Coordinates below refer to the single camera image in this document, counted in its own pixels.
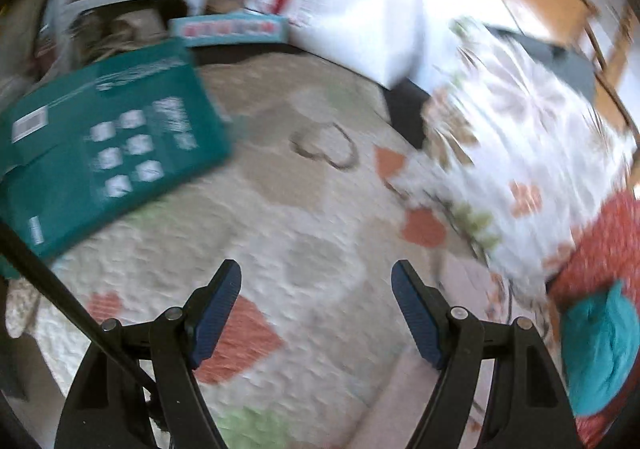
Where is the patterned heart bedspread quilt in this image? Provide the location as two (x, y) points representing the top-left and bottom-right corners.
(4, 48), (566, 449)

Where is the light blue game box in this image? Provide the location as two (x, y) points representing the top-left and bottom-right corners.
(168, 12), (290, 47)

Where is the teal fleece bundle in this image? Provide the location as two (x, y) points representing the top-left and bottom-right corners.
(561, 281), (639, 417)

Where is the black cable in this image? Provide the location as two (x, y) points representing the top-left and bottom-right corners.
(0, 220), (162, 399)

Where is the white floral pillow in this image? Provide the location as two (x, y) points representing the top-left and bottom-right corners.
(418, 19), (636, 284)

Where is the green cardboard box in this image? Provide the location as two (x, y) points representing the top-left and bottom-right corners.
(1, 40), (232, 261)

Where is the red floral pillow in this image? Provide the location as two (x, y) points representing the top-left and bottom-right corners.
(549, 192), (640, 448)

